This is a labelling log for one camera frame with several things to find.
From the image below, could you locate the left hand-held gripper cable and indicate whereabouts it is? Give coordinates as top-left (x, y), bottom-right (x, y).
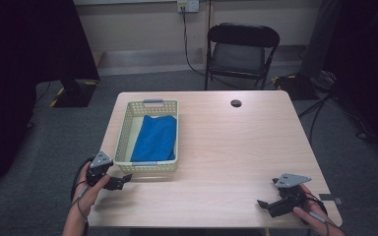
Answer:
top-left (70, 156), bottom-right (95, 236)

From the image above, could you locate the black folding chair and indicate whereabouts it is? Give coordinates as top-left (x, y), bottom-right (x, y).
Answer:
top-left (204, 22), bottom-right (281, 91)

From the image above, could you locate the white wall outlet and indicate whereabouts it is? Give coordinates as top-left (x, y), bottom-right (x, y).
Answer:
top-left (176, 0), bottom-right (201, 14)

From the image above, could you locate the grey tag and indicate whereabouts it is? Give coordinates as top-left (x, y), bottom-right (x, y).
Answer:
top-left (318, 193), bottom-right (344, 206)

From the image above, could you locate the blue cloth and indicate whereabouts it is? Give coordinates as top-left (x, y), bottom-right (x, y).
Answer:
top-left (130, 114), bottom-right (178, 163)

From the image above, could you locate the black curtain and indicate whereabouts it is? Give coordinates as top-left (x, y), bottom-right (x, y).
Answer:
top-left (0, 0), bottom-right (101, 193)
top-left (321, 0), bottom-right (378, 160)

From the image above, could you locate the black wall cable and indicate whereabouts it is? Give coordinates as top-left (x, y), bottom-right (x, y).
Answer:
top-left (180, 5), bottom-right (209, 79)

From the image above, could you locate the person's right hand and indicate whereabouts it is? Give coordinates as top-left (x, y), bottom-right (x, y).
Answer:
top-left (291, 183), bottom-right (330, 231)

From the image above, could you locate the person's left hand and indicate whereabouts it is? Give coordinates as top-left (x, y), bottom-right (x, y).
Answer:
top-left (73, 161), bottom-right (111, 217)

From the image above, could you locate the hand-held gripper cable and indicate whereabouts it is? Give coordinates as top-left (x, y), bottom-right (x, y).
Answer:
top-left (303, 192), bottom-right (332, 236)
top-left (70, 156), bottom-right (95, 236)

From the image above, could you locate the right hand-held gripper cable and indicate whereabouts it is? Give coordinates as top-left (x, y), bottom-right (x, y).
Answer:
top-left (303, 192), bottom-right (332, 236)

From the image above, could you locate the black stand base striped tape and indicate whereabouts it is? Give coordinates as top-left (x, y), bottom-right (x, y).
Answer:
top-left (48, 78), bottom-right (100, 109)
top-left (271, 74), bottom-right (320, 101)

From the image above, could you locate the cream plastic basket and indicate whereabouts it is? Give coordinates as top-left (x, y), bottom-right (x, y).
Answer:
top-left (113, 98), bottom-right (179, 174)

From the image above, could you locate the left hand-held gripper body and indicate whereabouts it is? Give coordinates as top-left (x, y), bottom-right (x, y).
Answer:
top-left (86, 150), bottom-right (115, 188)

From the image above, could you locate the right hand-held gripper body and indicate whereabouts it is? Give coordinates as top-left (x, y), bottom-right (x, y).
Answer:
top-left (272, 172), bottom-right (313, 210)

